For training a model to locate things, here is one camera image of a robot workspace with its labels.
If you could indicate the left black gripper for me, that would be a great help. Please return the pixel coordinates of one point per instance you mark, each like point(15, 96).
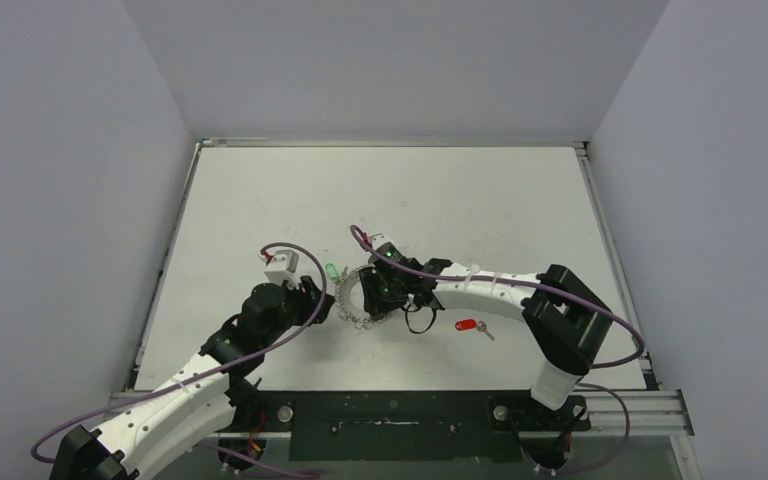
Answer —
point(307, 296)

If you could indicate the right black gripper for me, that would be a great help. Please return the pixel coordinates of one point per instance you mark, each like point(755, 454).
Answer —
point(376, 289)

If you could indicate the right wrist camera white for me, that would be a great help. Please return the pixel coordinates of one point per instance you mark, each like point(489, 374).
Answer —
point(376, 241)

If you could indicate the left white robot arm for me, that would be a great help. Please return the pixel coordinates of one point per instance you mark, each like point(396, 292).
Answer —
point(210, 393)

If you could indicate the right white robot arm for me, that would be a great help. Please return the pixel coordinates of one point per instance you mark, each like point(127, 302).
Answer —
point(566, 319)

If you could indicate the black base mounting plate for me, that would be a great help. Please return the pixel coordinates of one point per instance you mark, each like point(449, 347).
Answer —
point(318, 442)

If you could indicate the aluminium frame rail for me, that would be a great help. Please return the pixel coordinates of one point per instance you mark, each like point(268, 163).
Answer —
point(639, 412)

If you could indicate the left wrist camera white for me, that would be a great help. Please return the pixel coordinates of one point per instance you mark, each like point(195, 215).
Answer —
point(281, 269)

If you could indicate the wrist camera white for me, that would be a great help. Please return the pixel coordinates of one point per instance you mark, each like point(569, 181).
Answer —
point(281, 269)
point(376, 241)

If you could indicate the key with red tag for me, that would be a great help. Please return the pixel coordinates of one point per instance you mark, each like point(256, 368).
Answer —
point(472, 324)

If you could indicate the silver keyring disc with rings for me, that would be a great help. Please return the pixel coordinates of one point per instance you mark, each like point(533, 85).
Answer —
point(346, 282)

